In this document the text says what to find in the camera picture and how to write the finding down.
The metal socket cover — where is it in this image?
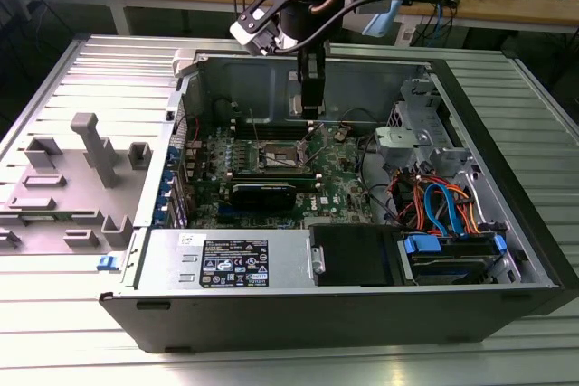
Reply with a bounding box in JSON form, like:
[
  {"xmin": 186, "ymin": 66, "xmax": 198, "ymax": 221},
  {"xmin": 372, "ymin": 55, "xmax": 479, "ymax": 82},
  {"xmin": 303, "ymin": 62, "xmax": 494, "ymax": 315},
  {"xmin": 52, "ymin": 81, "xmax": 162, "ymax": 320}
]
[{"xmin": 296, "ymin": 123, "xmax": 331, "ymax": 166}]

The CPU socket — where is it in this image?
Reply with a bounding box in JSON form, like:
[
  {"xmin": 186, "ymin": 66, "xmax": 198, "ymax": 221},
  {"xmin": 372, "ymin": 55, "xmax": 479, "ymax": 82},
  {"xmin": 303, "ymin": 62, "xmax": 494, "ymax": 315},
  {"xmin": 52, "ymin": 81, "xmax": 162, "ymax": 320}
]
[{"xmin": 258, "ymin": 139, "xmax": 313, "ymax": 173}]

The black drive bay cover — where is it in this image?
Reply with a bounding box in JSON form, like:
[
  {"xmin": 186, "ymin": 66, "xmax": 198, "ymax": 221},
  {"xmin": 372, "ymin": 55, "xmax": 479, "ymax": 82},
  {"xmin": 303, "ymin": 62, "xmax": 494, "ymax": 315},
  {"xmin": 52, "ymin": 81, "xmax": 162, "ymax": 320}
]
[{"xmin": 309, "ymin": 224, "xmax": 402, "ymax": 288}]

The green motherboard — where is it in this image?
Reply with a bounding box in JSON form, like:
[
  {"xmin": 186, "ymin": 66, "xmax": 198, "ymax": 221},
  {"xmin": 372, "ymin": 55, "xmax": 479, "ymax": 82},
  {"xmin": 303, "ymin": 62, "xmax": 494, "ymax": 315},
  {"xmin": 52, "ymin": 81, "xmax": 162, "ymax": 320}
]
[{"xmin": 183, "ymin": 119, "xmax": 379, "ymax": 230}]

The silver metal drive cage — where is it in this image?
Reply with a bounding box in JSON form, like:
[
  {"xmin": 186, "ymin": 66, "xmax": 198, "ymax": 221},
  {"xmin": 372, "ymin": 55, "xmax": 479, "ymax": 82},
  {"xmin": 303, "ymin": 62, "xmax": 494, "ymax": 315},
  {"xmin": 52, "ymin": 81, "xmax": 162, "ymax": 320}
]
[{"xmin": 374, "ymin": 76, "xmax": 476, "ymax": 179}]

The black graphics card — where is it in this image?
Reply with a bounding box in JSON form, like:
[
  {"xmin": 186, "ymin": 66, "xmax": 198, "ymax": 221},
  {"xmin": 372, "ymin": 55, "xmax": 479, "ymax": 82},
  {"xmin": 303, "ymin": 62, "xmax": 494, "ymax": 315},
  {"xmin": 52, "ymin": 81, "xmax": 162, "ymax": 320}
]
[{"xmin": 230, "ymin": 182, "xmax": 299, "ymax": 212}]

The hard disk in blue carrier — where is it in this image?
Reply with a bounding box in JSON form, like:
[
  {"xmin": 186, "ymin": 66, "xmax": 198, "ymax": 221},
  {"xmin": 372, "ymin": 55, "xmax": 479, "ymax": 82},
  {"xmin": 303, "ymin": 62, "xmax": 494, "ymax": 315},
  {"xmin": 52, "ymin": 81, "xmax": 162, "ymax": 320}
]
[{"xmin": 397, "ymin": 231, "xmax": 508, "ymax": 287}]

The silver power supply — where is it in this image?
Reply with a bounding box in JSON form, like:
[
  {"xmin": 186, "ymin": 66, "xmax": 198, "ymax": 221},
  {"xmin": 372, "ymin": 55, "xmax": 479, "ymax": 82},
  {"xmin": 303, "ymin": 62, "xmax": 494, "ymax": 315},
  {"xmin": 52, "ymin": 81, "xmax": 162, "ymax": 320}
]
[{"xmin": 134, "ymin": 227, "xmax": 313, "ymax": 291}]

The black and grey PC case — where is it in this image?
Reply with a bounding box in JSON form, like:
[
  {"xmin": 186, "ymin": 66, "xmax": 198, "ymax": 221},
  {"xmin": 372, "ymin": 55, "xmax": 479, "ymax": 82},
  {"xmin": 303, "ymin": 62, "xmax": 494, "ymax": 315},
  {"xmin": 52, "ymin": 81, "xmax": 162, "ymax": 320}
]
[{"xmin": 99, "ymin": 49, "xmax": 579, "ymax": 355}]

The grey parts rack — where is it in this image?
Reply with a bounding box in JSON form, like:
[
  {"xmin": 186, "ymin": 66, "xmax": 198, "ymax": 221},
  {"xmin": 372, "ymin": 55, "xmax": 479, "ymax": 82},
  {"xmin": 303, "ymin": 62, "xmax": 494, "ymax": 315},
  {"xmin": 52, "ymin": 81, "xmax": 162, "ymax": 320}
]
[{"xmin": 0, "ymin": 112, "xmax": 150, "ymax": 256}]

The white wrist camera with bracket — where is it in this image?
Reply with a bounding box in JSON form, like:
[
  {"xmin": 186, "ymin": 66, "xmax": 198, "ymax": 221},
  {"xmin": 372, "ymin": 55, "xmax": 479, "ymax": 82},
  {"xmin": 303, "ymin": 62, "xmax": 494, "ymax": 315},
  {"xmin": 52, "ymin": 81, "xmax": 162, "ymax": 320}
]
[{"xmin": 229, "ymin": 0, "xmax": 295, "ymax": 58}]

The thin grey wire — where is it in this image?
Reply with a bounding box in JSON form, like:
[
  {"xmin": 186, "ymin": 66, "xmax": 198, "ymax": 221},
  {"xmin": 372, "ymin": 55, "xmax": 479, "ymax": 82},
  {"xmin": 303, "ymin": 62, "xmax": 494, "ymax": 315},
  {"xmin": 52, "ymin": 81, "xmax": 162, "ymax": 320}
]
[{"xmin": 339, "ymin": 108, "xmax": 380, "ymax": 134}]

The black wire bundle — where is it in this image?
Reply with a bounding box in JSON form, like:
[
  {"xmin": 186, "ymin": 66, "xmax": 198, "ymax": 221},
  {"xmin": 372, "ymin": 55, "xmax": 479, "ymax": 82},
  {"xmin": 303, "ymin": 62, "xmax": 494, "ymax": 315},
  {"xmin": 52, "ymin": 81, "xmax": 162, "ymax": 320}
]
[{"xmin": 355, "ymin": 135, "xmax": 406, "ymax": 229}]

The thin red wire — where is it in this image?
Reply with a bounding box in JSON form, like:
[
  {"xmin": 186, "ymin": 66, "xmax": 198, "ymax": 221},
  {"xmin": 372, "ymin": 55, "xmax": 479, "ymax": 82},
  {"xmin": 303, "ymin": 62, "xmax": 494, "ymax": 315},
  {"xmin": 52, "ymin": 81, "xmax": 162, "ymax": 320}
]
[{"xmin": 174, "ymin": 114, "xmax": 201, "ymax": 143}]

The thin blue cable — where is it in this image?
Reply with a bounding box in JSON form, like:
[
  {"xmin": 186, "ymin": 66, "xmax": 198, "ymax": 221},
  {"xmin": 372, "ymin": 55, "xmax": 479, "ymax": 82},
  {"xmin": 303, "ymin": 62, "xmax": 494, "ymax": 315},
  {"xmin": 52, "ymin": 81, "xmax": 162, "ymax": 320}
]
[{"xmin": 432, "ymin": 0, "xmax": 449, "ymax": 42}]

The blue data wire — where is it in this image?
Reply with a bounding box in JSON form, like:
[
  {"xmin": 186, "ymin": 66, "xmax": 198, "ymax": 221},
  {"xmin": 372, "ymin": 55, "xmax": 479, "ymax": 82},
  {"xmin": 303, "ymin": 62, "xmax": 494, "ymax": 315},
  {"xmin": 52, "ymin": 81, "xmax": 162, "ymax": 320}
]
[{"xmin": 423, "ymin": 182, "xmax": 468, "ymax": 238}]

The orange power wire bundle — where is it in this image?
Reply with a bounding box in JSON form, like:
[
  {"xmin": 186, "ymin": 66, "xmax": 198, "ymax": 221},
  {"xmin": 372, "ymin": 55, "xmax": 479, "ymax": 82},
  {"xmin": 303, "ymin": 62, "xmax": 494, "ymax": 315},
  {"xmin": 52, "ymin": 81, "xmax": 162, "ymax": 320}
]
[{"xmin": 391, "ymin": 170, "xmax": 489, "ymax": 237}]

